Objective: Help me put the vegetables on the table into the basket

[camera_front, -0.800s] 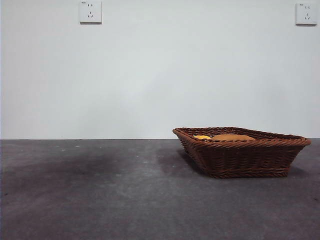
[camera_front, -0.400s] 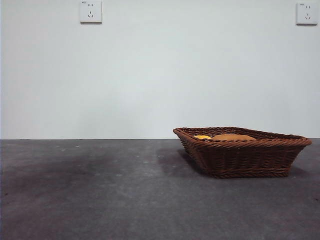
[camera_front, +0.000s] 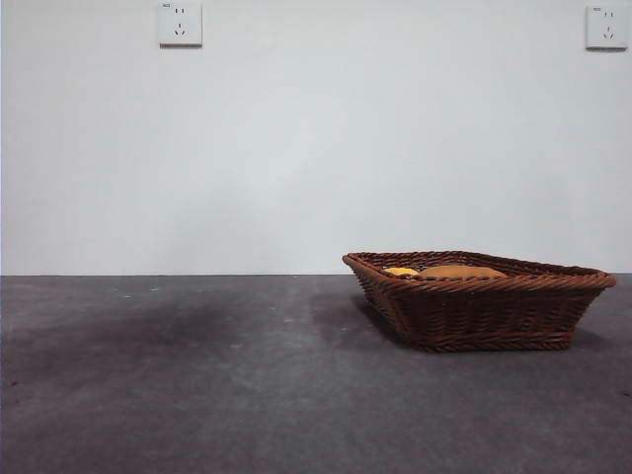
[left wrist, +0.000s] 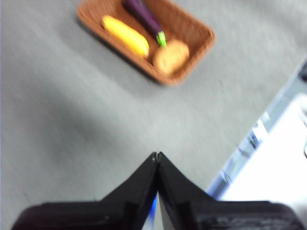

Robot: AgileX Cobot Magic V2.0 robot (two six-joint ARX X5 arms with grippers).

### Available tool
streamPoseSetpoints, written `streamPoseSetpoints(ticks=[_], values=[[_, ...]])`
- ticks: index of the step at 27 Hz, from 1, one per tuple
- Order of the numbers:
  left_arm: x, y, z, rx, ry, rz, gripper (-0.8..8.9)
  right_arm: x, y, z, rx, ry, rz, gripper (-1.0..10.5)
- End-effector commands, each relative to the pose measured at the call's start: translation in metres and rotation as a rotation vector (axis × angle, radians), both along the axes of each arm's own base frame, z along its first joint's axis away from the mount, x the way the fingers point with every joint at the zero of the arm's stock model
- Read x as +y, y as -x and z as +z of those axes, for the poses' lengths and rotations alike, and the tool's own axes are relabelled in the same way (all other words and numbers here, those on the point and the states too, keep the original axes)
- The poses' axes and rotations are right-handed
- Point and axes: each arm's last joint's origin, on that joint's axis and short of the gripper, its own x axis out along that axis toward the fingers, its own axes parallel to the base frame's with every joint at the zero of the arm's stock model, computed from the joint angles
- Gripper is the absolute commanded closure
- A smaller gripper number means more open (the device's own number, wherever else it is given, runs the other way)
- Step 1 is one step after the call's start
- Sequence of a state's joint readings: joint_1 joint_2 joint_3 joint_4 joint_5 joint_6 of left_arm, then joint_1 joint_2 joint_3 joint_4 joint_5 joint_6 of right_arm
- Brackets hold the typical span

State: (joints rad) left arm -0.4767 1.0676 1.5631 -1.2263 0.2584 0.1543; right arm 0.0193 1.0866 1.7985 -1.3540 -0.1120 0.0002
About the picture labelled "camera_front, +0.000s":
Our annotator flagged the brown potato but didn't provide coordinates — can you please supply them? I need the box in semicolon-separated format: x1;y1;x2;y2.
417;265;510;280

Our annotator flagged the brown woven wicker basket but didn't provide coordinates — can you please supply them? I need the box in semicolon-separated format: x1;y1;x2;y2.
341;250;618;354

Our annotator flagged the white wall socket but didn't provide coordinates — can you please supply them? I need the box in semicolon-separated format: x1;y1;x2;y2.
585;4;629;51
158;1;203;49

